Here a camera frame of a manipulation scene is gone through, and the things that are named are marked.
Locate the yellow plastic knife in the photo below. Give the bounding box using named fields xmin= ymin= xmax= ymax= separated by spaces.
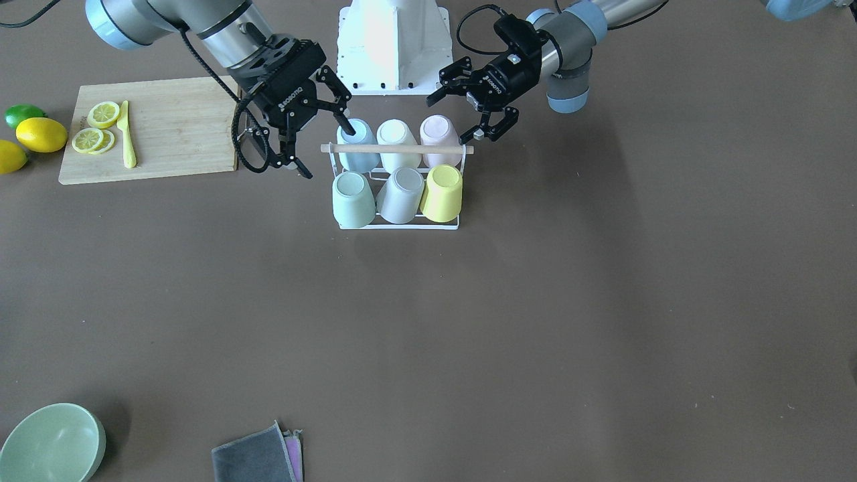
xmin=116 ymin=100 xmax=137 ymax=169

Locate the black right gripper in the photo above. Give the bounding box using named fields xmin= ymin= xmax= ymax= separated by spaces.
xmin=228 ymin=35 xmax=356 ymax=179

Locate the green bowl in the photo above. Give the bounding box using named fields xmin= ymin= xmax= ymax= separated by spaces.
xmin=1 ymin=402 xmax=106 ymax=481

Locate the grey folded cloth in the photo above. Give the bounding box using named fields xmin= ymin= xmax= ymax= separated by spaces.
xmin=212 ymin=422 xmax=304 ymax=481

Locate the grey plastic cup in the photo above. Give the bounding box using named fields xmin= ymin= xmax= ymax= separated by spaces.
xmin=376 ymin=167 xmax=424 ymax=224

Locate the yellow plastic cup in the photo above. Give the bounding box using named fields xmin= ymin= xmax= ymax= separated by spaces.
xmin=419 ymin=164 xmax=463 ymax=223

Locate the wooden cutting board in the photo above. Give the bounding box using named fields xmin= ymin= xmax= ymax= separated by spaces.
xmin=58 ymin=77 xmax=238 ymax=184

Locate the green plastic cup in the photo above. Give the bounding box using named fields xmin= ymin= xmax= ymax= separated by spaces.
xmin=331 ymin=171 xmax=376 ymax=229

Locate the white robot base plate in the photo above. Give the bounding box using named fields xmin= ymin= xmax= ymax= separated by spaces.
xmin=336 ymin=1 xmax=453 ymax=96

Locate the lemon slice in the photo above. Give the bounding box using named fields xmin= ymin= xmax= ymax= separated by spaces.
xmin=89 ymin=129 xmax=116 ymax=155
xmin=86 ymin=101 xmax=121 ymax=129
xmin=70 ymin=127 xmax=106 ymax=155

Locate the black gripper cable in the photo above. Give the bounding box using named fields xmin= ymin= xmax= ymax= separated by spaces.
xmin=177 ymin=27 xmax=272 ymax=175

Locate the green lime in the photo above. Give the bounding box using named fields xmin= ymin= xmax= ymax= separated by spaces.
xmin=4 ymin=104 xmax=48 ymax=129

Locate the blue plastic cup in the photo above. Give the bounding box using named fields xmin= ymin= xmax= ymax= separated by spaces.
xmin=337 ymin=118 xmax=380 ymax=175

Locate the yellow lemon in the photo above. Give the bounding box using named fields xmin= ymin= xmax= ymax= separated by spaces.
xmin=0 ymin=139 xmax=28 ymax=175
xmin=15 ymin=118 xmax=68 ymax=153

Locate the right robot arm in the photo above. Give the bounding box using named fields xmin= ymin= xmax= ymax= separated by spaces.
xmin=85 ymin=1 xmax=355 ymax=178

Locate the pink plastic cup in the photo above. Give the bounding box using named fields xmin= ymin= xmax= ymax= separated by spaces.
xmin=419 ymin=114 xmax=462 ymax=168

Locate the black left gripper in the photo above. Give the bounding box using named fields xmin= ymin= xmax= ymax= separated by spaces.
xmin=426 ymin=13 xmax=550 ymax=143

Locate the white wire cup rack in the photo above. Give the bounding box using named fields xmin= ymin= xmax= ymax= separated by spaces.
xmin=319 ymin=143 xmax=474 ymax=230

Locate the cream plastic cup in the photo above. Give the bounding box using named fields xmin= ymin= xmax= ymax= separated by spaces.
xmin=376 ymin=119 xmax=422 ymax=173

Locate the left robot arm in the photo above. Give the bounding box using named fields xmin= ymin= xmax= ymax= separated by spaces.
xmin=425 ymin=1 xmax=665 ymax=144

